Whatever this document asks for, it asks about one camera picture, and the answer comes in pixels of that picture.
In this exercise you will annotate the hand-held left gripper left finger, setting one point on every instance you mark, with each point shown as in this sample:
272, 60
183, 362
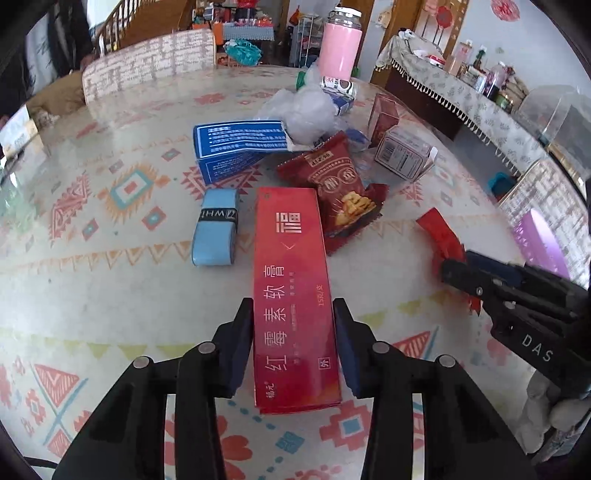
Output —
242, 341

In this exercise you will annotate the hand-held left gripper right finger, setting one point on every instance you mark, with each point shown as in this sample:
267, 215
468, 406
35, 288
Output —
346, 350

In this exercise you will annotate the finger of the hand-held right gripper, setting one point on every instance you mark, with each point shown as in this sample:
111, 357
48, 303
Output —
503, 272
466, 279

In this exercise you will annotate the purple plastic basket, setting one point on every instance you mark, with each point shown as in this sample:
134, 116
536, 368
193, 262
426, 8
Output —
540, 240

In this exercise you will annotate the red wrapper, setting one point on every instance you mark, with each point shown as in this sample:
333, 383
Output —
441, 230

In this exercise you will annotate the long red cardboard box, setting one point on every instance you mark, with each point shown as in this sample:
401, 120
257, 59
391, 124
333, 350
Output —
291, 277

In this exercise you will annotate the blue wrapper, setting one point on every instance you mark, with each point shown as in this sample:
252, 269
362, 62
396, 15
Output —
356, 138

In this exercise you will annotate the clear plastic bag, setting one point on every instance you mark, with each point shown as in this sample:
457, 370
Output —
309, 110

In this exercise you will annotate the person's right hand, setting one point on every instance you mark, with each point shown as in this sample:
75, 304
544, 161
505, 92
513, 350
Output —
538, 415

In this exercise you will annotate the chair with brown patterned cover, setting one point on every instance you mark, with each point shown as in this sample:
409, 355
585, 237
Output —
545, 194
147, 60

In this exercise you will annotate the light blue grip tape roll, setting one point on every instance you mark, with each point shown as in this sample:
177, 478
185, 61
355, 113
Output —
216, 230

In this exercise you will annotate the patterned tablecloth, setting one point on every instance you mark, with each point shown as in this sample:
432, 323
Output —
115, 286

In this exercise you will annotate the small grey white box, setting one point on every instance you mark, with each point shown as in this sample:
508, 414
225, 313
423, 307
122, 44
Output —
401, 152

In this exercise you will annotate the red snack packet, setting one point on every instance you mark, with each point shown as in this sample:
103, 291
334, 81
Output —
341, 184

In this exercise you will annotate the mesh food cover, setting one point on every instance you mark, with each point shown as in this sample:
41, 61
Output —
558, 120

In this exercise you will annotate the leaf print sideboard cloth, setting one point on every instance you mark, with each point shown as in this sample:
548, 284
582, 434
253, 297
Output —
461, 106

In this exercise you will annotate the small dark red box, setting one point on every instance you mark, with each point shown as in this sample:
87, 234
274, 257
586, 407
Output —
383, 117

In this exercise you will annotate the group of bottles and jars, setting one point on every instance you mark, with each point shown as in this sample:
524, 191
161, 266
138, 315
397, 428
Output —
485, 74

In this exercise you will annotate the open blue cardboard box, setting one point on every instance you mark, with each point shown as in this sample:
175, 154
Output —
231, 138

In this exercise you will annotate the blue white carton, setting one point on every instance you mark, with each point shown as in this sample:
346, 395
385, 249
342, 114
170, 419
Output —
344, 105

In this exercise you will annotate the white drink can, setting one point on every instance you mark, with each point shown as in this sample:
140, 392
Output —
339, 86

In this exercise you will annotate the small green item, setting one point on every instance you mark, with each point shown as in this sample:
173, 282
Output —
300, 79

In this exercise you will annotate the pink sleeved bottle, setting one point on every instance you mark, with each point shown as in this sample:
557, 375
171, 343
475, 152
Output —
340, 46

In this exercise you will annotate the teal plastic bag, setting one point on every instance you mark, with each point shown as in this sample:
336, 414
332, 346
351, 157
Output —
242, 51

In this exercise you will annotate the white paper box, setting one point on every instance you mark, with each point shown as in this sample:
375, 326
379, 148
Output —
18, 129

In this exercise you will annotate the blue gingham covered table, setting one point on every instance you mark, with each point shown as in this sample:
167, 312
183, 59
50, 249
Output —
247, 32

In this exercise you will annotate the wooden staircase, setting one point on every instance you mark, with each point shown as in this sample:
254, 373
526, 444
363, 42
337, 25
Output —
143, 21

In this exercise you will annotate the red paper wall decoration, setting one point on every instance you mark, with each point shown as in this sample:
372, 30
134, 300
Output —
505, 8

